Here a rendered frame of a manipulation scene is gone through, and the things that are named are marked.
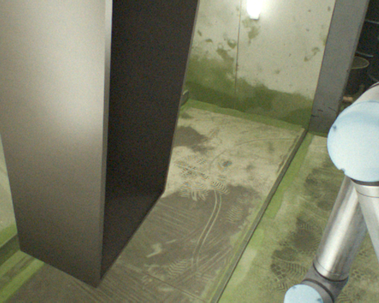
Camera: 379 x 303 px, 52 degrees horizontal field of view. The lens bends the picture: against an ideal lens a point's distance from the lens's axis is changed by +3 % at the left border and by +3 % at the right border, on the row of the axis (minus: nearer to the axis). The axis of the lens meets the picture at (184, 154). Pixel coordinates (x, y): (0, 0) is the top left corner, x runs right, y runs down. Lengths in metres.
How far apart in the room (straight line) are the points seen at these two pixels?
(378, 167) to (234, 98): 2.76
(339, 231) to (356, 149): 0.37
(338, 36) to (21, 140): 2.29
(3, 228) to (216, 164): 1.42
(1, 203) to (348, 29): 2.40
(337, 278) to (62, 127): 0.83
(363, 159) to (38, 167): 0.93
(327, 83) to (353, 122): 2.44
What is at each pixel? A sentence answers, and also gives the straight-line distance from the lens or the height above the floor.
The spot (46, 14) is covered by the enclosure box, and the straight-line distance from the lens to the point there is 0.96.
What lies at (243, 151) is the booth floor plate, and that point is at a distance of 2.94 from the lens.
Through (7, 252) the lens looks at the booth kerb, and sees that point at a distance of 2.36.
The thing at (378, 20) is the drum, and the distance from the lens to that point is 4.05.
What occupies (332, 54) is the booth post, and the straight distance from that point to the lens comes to 3.01.
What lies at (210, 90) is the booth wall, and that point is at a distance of 3.45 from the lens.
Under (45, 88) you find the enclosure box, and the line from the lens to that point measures 1.06.
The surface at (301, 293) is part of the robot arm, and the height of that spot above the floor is 0.85.
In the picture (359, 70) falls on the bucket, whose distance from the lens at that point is 3.92.
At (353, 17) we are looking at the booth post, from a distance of 2.93.
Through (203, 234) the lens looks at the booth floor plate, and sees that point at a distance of 2.28.
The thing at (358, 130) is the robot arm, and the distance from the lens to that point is 0.66.
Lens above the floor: 1.72
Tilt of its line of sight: 35 degrees down
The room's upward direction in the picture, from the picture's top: 2 degrees counter-clockwise
